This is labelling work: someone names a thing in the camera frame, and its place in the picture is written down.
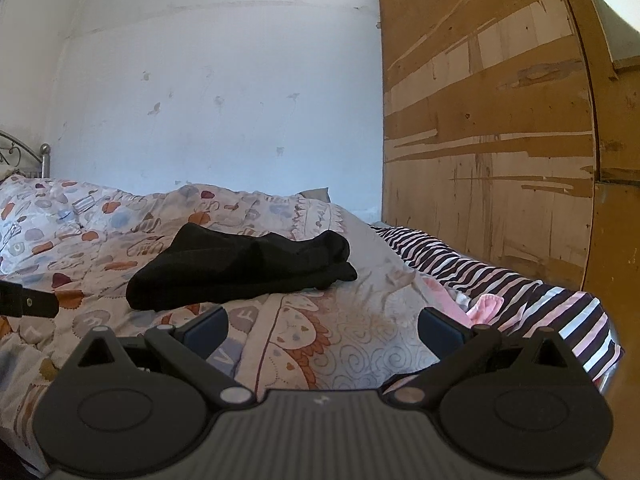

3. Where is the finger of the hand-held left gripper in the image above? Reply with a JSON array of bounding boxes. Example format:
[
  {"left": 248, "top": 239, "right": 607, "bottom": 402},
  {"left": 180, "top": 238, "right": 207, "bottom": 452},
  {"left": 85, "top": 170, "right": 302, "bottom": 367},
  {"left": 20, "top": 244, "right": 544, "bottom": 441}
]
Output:
[{"left": 0, "top": 280, "right": 59, "bottom": 319}]

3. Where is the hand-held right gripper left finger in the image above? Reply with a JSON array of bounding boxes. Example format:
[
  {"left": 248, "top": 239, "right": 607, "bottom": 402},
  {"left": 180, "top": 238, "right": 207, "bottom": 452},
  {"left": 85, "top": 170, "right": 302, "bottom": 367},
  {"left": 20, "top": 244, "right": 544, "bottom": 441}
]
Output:
[{"left": 64, "top": 306, "right": 247, "bottom": 407}]

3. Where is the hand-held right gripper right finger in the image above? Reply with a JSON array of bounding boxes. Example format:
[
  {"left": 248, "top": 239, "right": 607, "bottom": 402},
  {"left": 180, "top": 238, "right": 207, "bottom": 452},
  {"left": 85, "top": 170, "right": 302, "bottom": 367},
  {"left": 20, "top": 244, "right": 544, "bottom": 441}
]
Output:
[{"left": 394, "top": 306, "right": 577, "bottom": 406}]

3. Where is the black garment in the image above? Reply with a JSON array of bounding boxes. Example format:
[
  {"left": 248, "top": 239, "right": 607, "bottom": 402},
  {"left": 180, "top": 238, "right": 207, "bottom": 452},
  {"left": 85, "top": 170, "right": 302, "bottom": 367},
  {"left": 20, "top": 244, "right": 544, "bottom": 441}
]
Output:
[{"left": 126, "top": 222, "right": 359, "bottom": 312}]

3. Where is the pink cloth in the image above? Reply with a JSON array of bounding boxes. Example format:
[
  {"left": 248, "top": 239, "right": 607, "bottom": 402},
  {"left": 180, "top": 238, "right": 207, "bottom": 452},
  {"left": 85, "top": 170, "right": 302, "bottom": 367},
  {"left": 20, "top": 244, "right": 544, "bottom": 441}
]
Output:
[{"left": 425, "top": 277, "right": 506, "bottom": 332}]

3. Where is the striped bed sheet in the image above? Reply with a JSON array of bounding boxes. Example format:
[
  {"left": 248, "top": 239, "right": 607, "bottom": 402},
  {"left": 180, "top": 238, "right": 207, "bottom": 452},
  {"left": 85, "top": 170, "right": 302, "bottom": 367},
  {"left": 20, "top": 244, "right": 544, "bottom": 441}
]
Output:
[{"left": 369, "top": 224, "right": 624, "bottom": 387}]

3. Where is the printed patchwork quilt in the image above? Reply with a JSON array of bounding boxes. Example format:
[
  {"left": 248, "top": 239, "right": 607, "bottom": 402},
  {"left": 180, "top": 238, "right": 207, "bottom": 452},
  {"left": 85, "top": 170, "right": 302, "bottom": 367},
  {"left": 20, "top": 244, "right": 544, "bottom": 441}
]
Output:
[{"left": 0, "top": 174, "right": 476, "bottom": 466}]

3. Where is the metal bed headboard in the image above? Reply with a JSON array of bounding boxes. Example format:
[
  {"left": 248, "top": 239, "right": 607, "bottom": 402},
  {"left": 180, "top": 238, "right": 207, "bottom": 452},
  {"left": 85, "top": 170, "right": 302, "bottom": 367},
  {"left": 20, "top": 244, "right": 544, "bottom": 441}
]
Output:
[{"left": 0, "top": 129, "right": 53, "bottom": 181}]

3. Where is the worn wooden wardrobe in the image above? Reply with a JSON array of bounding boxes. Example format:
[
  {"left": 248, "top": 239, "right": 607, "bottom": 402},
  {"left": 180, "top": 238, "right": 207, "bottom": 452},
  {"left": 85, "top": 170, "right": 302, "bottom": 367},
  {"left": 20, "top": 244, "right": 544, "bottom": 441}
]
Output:
[{"left": 377, "top": 0, "right": 640, "bottom": 480}]

